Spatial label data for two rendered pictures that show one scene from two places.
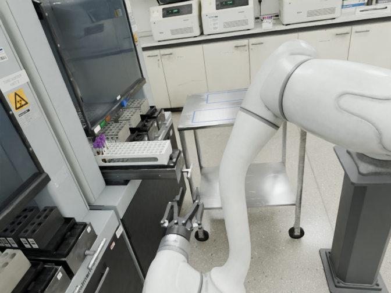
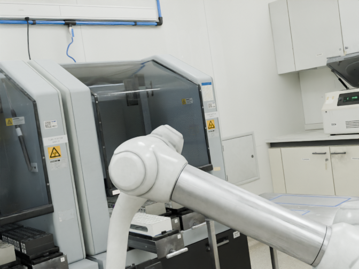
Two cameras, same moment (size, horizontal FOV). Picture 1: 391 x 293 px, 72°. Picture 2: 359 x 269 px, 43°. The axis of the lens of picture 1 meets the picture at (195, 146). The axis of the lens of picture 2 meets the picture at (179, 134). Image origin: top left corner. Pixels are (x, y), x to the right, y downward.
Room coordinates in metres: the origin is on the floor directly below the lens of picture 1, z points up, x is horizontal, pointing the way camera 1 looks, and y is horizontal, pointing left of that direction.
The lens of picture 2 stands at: (-0.44, -1.05, 1.29)
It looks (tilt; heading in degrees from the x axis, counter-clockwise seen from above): 3 degrees down; 37
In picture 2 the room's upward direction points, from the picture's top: 8 degrees counter-clockwise
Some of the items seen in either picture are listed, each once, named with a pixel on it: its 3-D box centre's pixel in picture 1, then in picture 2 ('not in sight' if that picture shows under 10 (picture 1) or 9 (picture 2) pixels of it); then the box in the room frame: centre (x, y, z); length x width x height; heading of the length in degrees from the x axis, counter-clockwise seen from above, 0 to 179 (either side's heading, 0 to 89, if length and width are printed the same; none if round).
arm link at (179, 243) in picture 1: (174, 250); not in sight; (0.52, 0.11, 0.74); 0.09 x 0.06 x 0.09; 76
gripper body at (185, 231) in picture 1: (179, 230); not in sight; (0.59, 0.09, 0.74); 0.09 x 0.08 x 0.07; 166
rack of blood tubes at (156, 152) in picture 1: (134, 154); (141, 224); (0.94, 0.25, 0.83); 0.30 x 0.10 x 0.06; 76
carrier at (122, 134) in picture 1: (122, 134); (154, 210); (1.12, 0.32, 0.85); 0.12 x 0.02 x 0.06; 166
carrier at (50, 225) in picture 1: (46, 228); (39, 245); (0.58, 0.46, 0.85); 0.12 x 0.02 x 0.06; 166
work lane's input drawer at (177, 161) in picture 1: (107, 165); (126, 232); (0.98, 0.38, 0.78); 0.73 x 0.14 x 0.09; 76
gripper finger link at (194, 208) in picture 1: (191, 214); not in sight; (0.65, 0.05, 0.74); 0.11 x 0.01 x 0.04; 150
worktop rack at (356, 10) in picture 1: (372, 9); not in sight; (2.88, -1.99, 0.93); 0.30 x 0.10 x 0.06; 68
